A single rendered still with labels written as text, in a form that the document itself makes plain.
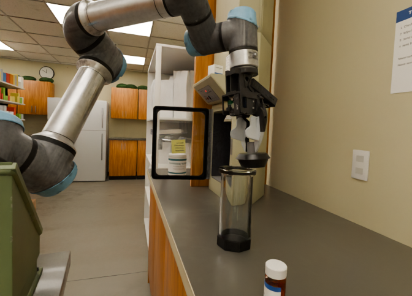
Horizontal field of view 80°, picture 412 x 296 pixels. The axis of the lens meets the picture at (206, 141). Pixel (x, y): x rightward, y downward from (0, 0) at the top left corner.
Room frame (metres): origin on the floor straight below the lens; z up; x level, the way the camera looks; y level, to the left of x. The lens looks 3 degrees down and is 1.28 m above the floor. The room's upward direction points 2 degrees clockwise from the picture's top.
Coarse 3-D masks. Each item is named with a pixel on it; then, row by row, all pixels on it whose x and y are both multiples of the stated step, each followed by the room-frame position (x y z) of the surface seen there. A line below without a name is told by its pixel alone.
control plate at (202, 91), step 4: (204, 88) 1.22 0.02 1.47; (208, 88) 1.17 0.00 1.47; (200, 92) 1.31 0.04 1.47; (204, 92) 1.26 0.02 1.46; (208, 92) 1.21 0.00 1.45; (212, 92) 1.17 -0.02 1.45; (204, 96) 1.31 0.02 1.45; (216, 96) 1.17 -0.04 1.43; (208, 100) 1.30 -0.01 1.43; (212, 100) 1.26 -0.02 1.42; (216, 100) 1.21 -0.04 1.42
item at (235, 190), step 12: (228, 168) 0.74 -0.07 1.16; (240, 168) 0.75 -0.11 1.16; (252, 168) 0.72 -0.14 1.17; (228, 180) 0.67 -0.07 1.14; (240, 180) 0.66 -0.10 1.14; (228, 192) 0.67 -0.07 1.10; (240, 192) 0.66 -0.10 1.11; (228, 204) 0.67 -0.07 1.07; (240, 204) 0.67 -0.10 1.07; (228, 216) 0.67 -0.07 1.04; (240, 216) 0.67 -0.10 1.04; (228, 228) 0.67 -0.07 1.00; (240, 228) 0.67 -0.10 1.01; (240, 240) 0.67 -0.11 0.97
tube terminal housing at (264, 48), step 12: (264, 48) 1.17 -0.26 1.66; (216, 60) 1.34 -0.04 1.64; (264, 60) 1.18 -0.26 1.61; (264, 72) 1.19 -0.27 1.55; (264, 84) 1.20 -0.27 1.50; (216, 108) 1.30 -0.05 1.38; (264, 132) 1.24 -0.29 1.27; (240, 144) 1.09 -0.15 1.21; (264, 144) 1.25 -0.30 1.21; (264, 168) 1.27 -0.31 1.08; (264, 180) 1.28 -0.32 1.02; (216, 192) 1.25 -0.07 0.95
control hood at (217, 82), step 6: (204, 78) 1.13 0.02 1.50; (210, 78) 1.07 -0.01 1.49; (216, 78) 1.05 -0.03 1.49; (222, 78) 1.06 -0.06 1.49; (198, 84) 1.25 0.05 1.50; (204, 84) 1.18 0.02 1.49; (210, 84) 1.12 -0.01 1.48; (216, 84) 1.06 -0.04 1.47; (222, 84) 1.06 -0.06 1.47; (216, 90) 1.12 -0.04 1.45; (222, 90) 1.07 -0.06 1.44; (210, 102) 1.31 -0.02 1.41; (216, 102) 1.25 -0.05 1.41
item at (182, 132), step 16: (160, 112) 1.33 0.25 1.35; (176, 112) 1.34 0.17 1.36; (192, 112) 1.36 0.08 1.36; (160, 128) 1.33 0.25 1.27; (176, 128) 1.34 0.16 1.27; (192, 128) 1.36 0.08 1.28; (176, 144) 1.35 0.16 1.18; (192, 144) 1.36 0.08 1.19; (160, 160) 1.33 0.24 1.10; (176, 160) 1.35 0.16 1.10; (192, 160) 1.36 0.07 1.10
